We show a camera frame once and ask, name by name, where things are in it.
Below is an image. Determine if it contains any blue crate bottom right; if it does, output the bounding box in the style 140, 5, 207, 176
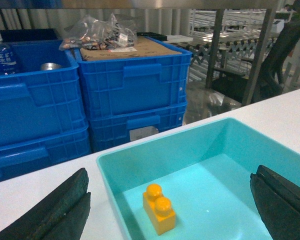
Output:
88, 102, 187, 152

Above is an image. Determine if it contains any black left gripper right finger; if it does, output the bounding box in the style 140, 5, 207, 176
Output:
250, 165, 300, 240

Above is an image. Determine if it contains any blue crate top right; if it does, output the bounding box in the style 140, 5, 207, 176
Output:
74, 37, 192, 120

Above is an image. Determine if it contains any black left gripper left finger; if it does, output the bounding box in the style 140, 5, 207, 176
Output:
0, 168, 91, 240

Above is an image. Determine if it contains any brown cardboard sheet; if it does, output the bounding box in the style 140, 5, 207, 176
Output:
79, 37, 181, 61

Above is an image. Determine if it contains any clear plastic parts bag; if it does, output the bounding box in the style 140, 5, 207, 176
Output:
59, 13, 138, 51

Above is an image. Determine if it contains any blue crate top middle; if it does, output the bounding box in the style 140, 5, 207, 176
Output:
0, 40, 87, 147

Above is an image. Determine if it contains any teal plastic box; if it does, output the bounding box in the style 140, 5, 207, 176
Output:
97, 118, 300, 240

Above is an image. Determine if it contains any blue crate bottom middle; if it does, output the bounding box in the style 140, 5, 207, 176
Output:
0, 126, 91, 182

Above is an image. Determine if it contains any silver metal can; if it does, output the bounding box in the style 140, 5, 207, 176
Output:
40, 62, 62, 71

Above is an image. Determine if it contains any clear water bottle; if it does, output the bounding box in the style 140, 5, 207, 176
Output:
0, 33, 21, 75

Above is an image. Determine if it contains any yellow two-stud block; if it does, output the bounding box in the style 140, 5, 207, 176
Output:
142, 183, 177, 236

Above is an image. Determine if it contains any blue crate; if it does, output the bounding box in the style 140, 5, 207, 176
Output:
0, 126, 91, 182
74, 37, 192, 120
0, 40, 87, 147
88, 102, 187, 152

